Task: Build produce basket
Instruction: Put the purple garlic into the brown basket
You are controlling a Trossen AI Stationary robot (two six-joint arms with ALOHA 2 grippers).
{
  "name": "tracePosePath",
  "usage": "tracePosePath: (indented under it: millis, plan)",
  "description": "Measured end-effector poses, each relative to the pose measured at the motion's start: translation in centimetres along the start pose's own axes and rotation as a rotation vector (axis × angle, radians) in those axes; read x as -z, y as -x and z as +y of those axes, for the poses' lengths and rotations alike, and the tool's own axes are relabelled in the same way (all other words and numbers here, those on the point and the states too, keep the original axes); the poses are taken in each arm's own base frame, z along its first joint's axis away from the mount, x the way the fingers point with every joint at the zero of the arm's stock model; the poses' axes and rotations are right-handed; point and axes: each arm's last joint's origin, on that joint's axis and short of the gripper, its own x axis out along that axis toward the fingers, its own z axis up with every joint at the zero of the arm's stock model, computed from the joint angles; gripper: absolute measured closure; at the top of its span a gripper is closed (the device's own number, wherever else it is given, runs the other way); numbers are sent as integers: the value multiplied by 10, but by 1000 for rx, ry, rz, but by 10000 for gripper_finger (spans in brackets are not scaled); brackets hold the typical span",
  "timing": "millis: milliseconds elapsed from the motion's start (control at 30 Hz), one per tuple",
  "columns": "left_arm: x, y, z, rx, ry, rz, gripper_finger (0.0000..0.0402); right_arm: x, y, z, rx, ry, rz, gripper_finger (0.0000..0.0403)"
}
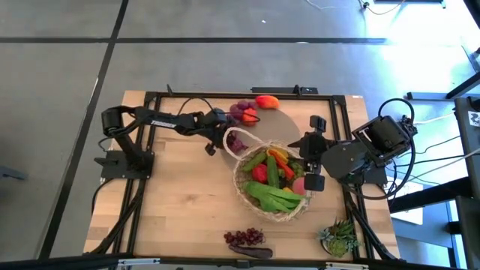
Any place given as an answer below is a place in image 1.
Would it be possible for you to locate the black desk leg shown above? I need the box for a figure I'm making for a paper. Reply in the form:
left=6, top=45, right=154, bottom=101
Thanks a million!
left=406, top=70, right=480, bottom=101

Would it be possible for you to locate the white floor box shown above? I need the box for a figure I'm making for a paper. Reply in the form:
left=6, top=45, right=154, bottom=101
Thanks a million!
left=389, top=175, right=425, bottom=226

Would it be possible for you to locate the white power cable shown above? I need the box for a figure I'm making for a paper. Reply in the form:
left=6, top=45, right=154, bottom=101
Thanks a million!
left=414, top=112, right=457, bottom=127

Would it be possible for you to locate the black flat mount bar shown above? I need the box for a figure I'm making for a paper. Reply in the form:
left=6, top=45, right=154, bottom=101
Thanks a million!
left=250, top=85, right=320, bottom=95

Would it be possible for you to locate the potted succulent plant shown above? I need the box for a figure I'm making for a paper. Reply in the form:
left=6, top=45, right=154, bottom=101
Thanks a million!
left=316, top=218, right=365, bottom=259

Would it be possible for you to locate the thin white floor cable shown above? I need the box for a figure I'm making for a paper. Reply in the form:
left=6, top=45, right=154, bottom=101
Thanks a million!
left=305, top=0, right=406, bottom=17

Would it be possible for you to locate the red grape bunch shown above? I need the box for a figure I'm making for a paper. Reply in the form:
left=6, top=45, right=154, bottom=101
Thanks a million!
left=223, top=227, right=267, bottom=247

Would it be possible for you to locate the red bell pepper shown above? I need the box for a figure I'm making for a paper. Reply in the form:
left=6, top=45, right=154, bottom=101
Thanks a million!
left=251, top=163, right=269, bottom=185

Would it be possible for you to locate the yellow starfruit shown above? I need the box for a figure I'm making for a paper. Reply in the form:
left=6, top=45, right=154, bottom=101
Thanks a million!
left=267, top=146, right=290, bottom=161

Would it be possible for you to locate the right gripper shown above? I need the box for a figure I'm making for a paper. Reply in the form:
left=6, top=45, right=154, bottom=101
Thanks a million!
left=287, top=115, right=333, bottom=193

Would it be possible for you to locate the black floor cable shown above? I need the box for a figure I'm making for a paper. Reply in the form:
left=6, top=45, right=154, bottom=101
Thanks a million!
left=393, top=134, right=462, bottom=170

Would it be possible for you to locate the dark purple eggplant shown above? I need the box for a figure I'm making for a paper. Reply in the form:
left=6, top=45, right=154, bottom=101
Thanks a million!
left=228, top=244, right=274, bottom=260

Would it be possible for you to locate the large green cucumber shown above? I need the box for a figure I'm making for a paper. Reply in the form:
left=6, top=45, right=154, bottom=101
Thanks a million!
left=266, top=155, right=281, bottom=189

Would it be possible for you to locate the base cable bundle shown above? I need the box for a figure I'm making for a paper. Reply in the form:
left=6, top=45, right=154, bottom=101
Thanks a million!
left=89, top=178, right=147, bottom=256
left=343, top=183, right=401, bottom=262

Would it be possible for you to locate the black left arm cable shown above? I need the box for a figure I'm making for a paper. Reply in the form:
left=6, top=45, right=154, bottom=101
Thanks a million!
left=175, top=97, right=262, bottom=127

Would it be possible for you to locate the left base cable bundle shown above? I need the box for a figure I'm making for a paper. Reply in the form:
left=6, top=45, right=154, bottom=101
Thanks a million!
left=89, top=178, right=147, bottom=256

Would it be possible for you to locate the black floor beam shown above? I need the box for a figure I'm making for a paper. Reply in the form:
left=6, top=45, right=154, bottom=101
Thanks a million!
left=388, top=175, right=480, bottom=215

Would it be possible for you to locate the grey floor cable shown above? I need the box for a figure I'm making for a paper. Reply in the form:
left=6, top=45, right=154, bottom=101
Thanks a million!
left=389, top=146, right=480, bottom=181

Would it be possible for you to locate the pink peach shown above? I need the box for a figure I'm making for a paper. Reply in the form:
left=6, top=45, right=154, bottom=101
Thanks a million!
left=291, top=176, right=308, bottom=197

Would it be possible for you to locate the black rig beam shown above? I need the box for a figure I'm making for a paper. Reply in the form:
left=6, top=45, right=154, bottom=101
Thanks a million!
left=0, top=253, right=480, bottom=270

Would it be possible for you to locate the woven straw basket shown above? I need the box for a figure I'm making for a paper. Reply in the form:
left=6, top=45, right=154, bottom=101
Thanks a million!
left=222, top=126, right=313, bottom=224

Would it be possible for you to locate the grey chair leg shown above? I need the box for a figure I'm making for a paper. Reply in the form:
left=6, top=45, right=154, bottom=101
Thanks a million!
left=0, top=164, right=29, bottom=183

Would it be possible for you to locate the small orange fruit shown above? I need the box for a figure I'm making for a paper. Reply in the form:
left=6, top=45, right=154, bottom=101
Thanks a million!
left=241, top=107, right=260, bottom=127

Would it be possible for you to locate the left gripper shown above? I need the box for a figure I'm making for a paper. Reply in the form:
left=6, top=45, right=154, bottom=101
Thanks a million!
left=200, top=107, right=230, bottom=157

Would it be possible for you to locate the right base cable bundle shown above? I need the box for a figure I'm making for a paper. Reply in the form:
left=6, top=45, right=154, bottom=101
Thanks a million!
left=343, top=183, right=401, bottom=262

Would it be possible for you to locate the black side table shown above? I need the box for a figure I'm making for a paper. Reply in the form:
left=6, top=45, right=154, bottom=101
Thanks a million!
left=453, top=95, right=480, bottom=270

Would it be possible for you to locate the red orange mango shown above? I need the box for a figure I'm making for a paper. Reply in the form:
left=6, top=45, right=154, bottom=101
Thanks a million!
left=255, top=94, right=281, bottom=110

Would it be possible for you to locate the green celery bunch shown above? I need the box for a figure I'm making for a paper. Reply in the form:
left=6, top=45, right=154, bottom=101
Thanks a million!
left=242, top=181, right=307, bottom=215

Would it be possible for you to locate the green grape bunch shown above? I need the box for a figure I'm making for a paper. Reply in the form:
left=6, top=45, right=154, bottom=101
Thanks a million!
left=288, top=160, right=306, bottom=179

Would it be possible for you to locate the orange carrot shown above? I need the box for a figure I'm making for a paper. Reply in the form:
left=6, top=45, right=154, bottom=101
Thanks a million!
left=267, top=148, right=290, bottom=172

